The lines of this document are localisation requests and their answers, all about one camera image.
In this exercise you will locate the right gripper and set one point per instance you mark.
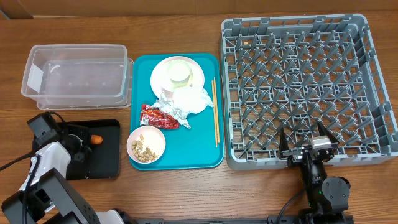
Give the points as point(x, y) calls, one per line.
point(295, 156)

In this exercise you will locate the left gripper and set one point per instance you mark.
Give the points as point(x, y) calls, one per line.
point(84, 132)

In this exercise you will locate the orange carrot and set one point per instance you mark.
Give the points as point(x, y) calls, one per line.
point(96, 139)

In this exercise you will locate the food scraps pile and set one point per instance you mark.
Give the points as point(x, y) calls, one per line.
point(142, 152)

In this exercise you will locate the red snack wrapper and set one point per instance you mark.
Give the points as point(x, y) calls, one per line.
point(152, 116)

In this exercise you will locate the foil wrapper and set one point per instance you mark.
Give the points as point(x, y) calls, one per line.
point(167, 105)

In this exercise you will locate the white napkin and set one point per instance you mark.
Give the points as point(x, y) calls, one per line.
point(192, 99)

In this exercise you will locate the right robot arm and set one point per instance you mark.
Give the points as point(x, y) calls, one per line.
point(327, 196)

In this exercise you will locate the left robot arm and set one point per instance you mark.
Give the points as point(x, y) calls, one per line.
point(46, 186)

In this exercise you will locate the black plastic tray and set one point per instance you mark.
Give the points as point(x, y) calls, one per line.
point(103, 162)

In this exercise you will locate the clear plastic bin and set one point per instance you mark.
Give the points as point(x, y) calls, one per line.
point(78, 76)

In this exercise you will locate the grey dish rack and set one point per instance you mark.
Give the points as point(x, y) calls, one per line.
point(291, 73)

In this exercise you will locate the large white plate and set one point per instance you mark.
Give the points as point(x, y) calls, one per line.
point(160, 83)

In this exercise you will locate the wooden chopstick right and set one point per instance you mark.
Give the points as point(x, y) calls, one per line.
point(216, 111)

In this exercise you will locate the wooden chopstick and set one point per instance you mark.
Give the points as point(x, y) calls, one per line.
point(216, 111)

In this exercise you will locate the wooden chopstick left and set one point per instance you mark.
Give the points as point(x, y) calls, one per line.
point(214, 113)

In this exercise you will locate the teal plastic tray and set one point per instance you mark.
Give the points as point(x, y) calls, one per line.
point(185, 148)

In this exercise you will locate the white cup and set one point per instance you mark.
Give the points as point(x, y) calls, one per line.
point(179, 73)

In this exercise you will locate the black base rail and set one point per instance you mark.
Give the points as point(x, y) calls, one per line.
point(211, 221)

